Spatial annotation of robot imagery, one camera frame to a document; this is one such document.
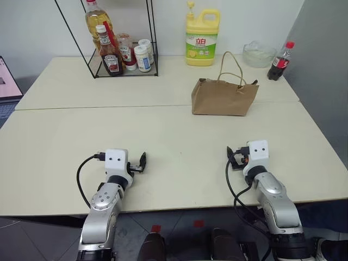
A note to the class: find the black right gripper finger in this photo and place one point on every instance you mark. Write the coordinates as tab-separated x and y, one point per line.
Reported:
230	152

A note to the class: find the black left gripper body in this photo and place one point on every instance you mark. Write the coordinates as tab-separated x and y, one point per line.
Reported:
135	168

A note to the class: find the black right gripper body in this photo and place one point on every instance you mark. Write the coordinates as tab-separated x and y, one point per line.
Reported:
240	159

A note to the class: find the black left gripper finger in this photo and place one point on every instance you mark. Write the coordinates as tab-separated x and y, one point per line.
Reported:
143	160

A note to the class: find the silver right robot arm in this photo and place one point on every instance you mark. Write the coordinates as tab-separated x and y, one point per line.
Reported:
277	201

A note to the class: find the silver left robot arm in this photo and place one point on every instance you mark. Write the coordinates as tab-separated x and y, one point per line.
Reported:
102	217

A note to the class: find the dark rounded shape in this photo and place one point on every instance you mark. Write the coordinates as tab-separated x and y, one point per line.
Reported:
152	248
227	246

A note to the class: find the clear glass bowl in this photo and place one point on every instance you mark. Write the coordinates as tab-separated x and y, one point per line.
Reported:
258	58

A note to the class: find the white seasoning jar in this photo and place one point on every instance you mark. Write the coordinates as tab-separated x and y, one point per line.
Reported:
148	46
142	59

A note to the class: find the cola bottle with red cap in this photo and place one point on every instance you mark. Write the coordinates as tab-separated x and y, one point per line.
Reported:
278	63

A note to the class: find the glass ketchup bottle white cap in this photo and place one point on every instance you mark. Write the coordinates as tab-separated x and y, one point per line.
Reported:
110	58

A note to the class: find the squeeze ketchup bottle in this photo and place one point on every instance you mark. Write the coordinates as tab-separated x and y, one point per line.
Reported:
127	53

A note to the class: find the yellow dish soap bottle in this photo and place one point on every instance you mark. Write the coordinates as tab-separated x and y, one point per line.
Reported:
201	40

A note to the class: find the dark shoe with white sole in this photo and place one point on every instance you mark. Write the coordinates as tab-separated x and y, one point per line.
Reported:
331	251

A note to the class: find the cooking oil bottle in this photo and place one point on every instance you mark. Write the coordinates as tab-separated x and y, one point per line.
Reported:
93	24

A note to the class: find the open laptop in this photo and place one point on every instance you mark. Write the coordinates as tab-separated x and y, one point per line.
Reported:
8	87

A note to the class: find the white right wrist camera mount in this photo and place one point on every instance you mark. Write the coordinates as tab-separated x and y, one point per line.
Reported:
258	153

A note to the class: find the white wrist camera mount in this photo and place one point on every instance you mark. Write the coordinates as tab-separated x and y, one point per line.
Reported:
115	160
258	153

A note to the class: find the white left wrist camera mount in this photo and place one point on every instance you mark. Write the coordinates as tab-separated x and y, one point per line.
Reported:
115	160

